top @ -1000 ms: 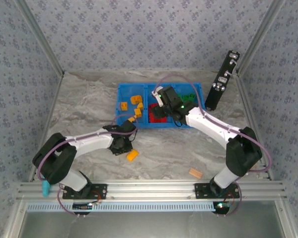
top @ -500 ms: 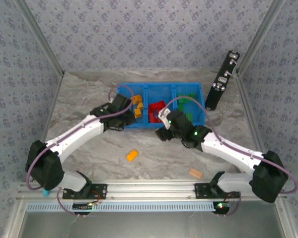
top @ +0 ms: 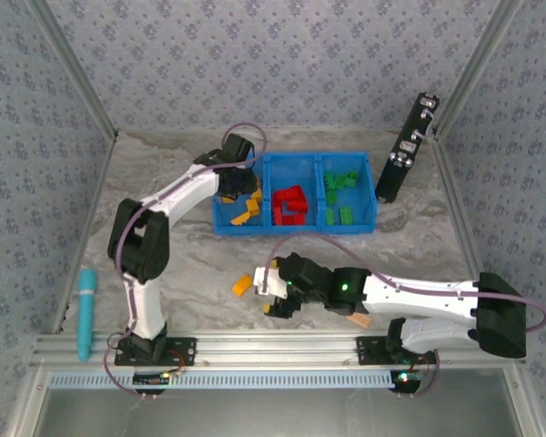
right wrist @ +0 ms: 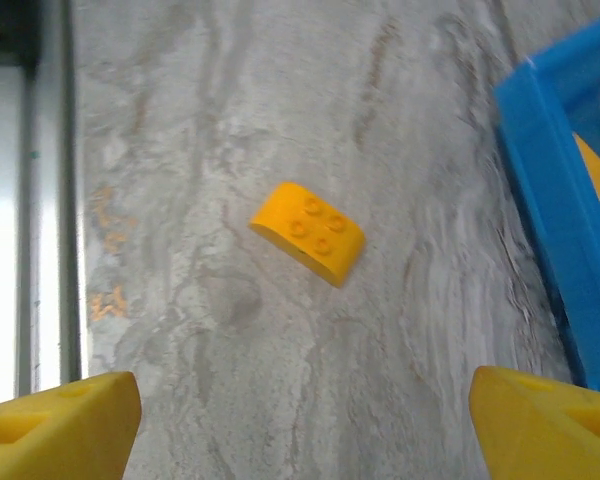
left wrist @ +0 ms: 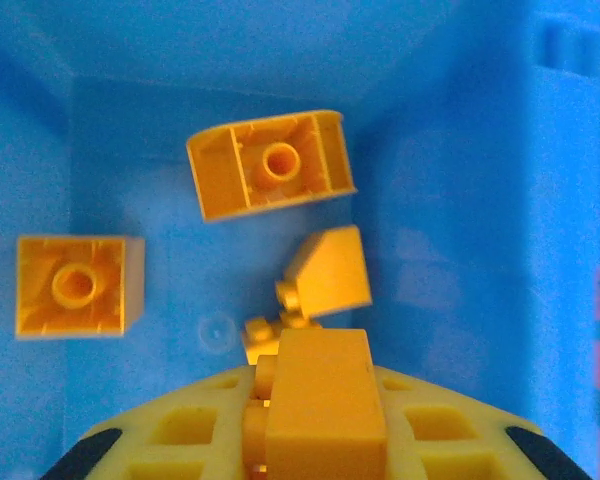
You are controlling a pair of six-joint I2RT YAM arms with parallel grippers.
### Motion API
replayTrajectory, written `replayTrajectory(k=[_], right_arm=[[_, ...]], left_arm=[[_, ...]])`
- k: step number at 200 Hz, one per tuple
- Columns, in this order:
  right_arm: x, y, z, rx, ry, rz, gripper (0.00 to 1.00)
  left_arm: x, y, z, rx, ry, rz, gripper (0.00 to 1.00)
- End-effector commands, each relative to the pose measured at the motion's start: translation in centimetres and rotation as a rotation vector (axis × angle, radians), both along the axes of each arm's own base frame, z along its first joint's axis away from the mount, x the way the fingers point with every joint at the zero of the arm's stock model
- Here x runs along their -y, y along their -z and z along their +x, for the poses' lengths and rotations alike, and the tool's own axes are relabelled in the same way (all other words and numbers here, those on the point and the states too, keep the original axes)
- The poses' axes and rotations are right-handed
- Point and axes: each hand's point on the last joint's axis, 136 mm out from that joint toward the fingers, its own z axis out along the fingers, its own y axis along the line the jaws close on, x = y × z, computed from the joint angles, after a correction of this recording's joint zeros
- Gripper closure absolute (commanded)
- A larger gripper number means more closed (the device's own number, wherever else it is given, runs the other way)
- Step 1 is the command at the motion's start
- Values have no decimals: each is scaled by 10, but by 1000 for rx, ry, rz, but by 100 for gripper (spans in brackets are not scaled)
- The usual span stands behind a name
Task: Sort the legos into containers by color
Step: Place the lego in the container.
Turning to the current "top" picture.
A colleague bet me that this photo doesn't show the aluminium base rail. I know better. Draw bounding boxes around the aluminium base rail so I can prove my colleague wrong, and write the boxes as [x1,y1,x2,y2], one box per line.
[29,330,527,370]

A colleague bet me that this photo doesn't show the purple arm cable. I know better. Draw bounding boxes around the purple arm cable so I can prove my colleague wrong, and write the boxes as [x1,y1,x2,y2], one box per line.
[263,231,546,342]
[103,121,268,400]

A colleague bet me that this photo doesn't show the aluminium frame post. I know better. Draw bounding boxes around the aluminium frame post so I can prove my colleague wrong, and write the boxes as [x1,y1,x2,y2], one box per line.
[434,0,527,137]
[25,0,119,140]

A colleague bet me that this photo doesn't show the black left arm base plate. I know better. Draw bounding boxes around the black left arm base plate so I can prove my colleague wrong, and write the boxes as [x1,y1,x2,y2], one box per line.
[114,335,197,367]

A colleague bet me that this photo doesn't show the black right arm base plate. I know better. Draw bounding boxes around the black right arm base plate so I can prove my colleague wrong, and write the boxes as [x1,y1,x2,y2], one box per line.
[355,335,440,365]

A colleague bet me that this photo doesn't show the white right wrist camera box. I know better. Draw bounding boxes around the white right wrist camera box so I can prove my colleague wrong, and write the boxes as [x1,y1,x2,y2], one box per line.
[252,266,288,300]

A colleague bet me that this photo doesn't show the slotted cable duct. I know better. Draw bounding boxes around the slotted cable duct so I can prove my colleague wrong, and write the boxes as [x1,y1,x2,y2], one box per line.
[49,369,420,391]

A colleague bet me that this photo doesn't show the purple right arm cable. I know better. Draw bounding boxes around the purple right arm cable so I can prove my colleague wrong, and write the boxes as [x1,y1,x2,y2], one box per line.
[263,231,546,342]

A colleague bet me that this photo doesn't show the small circuit board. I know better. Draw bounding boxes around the small circuit board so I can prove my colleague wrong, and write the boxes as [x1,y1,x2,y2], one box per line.
[389,371,422,392]
[133,371,170,388]

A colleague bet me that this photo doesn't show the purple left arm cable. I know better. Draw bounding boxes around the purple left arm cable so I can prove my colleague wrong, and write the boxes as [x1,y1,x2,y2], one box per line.
[103,121,268,400]

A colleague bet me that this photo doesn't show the teal cylindrical tool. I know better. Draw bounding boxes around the teal cylindrical tool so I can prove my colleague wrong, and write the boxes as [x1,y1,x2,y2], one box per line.
[76,268,99,363]

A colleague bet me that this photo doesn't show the aluminium table side rail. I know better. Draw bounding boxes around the aluminium table side rail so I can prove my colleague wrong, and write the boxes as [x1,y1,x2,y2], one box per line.
[432,134,483,279]
[52,131,119,331]

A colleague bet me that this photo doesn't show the black panel with metal latches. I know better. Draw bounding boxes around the black panel with metal latches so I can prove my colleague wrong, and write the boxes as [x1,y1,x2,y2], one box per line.
[373,92,441,204]

